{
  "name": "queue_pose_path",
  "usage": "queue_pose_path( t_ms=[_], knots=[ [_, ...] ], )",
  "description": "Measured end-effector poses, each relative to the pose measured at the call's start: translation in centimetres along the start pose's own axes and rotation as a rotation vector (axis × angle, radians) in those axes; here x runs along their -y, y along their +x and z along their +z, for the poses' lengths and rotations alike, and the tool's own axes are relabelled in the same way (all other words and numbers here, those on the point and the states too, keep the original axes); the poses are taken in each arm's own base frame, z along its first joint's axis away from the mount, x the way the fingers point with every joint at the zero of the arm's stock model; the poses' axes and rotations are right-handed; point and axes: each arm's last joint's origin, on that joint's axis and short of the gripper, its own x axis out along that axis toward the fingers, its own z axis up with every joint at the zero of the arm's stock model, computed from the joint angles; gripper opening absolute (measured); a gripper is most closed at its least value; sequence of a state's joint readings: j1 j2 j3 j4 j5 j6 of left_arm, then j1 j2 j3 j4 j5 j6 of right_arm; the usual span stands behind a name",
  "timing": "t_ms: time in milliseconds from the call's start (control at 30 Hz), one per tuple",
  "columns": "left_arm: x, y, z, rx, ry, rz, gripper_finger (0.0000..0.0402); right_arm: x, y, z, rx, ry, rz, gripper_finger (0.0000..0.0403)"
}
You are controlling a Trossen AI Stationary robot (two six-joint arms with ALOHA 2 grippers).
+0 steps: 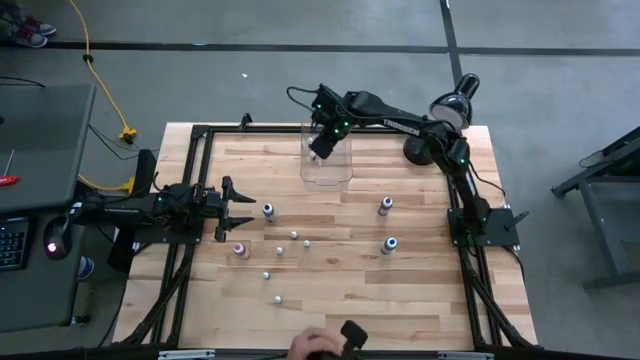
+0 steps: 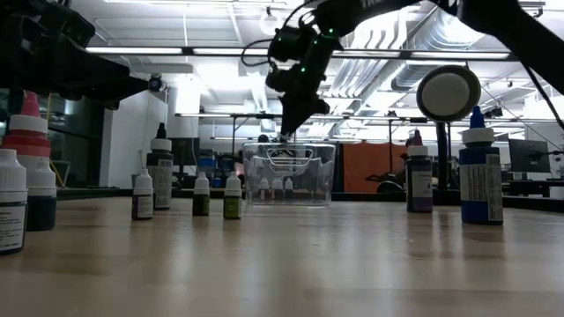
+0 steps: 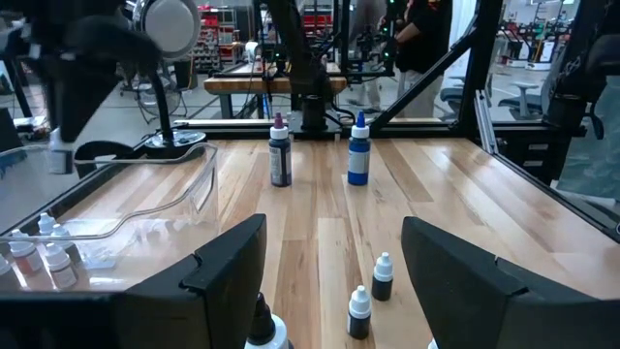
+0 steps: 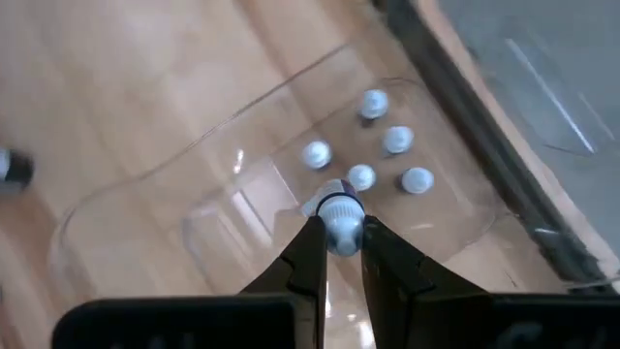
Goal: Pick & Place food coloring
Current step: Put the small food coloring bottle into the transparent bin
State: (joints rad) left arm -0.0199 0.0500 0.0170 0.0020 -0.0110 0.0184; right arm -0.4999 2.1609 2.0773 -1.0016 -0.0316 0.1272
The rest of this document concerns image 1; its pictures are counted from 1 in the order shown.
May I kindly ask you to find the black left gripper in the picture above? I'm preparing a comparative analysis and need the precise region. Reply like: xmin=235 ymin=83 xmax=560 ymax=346
xmin=202 ymin=174 xmax=258 ymax=243

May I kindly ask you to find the clear plastic bin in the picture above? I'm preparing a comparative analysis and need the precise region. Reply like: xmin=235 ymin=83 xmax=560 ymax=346
xmin=298 ymin=115 xmax=354 ymax=188

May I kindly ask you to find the black desk lamp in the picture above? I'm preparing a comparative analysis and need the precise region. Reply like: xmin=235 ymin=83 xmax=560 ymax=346
xmin=402 ymin=72 xmax=481 ymax=167

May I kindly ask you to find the person's hand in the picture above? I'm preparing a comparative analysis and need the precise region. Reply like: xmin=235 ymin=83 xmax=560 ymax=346
xmin=287 ymin=327 xmax=347 ymax=360

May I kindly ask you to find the blue shoe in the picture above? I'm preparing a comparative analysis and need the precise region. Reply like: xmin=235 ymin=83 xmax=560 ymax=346
xmin=77 ymin=255 xmax=95 ymax=281

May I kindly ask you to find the black computer mouse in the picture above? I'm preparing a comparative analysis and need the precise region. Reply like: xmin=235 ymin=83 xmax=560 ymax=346
xmin=42 ymin=215 xmax=74 ymax=261

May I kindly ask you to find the grey side table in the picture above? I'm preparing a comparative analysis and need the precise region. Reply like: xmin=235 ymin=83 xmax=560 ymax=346
xmin=0 ymin=83 xmax=97 ymax=214

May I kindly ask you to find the black backlit keyboard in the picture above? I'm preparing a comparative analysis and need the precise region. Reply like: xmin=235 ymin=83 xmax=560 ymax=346
xmin=0 ymin=215 xmax=30 ymax=274

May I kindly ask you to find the grey red sneaker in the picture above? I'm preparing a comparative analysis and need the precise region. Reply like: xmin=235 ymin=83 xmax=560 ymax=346
xmin=14 ymin=27 xmax=49 ymax=50
xmin=22 ymin=17 xmax=57 ymax=37

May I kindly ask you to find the grey metal table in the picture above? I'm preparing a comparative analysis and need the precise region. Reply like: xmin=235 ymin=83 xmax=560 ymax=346
xmin=551 ymin=126 xmax=640 ymax=292

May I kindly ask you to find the yellow extension cable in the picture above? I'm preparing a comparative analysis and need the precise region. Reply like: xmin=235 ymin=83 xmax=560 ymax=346
xmin=67 ymin=0 xmax=139 ymax=195

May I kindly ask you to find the silver metal bracket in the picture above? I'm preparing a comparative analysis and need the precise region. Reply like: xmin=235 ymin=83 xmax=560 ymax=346
xmin=158 ymin=349 xmax=216 ymax=360
xmin=437 ymin=351 xmax=496 ymax=360

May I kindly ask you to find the red-handled screwdriver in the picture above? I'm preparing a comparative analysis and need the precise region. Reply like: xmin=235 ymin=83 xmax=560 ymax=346
xmin=0 ymin=148 xmax=21 ymax=188

